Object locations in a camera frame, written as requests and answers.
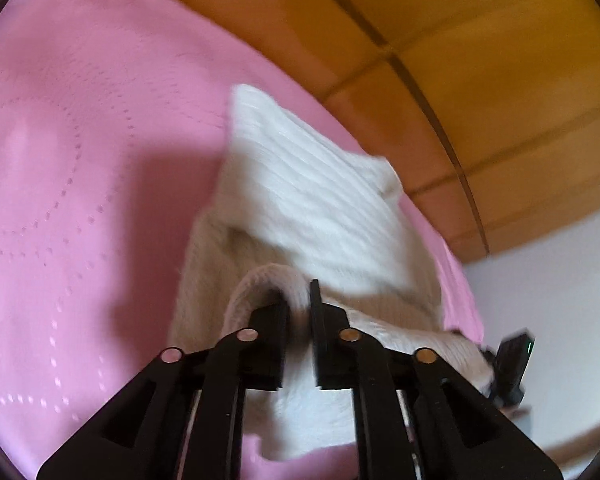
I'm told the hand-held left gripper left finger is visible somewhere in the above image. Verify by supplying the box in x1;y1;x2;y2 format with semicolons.
36;302;291;480

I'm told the glossy wooden panelled wardrobe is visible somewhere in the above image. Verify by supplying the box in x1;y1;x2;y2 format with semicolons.
115;0;600;263

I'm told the white knit garment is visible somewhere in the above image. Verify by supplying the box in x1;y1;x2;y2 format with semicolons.
170;84;498;461

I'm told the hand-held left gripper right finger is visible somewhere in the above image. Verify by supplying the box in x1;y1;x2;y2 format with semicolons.
307;280;563;480

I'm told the pink dotted bed sheet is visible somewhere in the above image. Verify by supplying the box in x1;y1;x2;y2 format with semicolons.
0;0;486;480

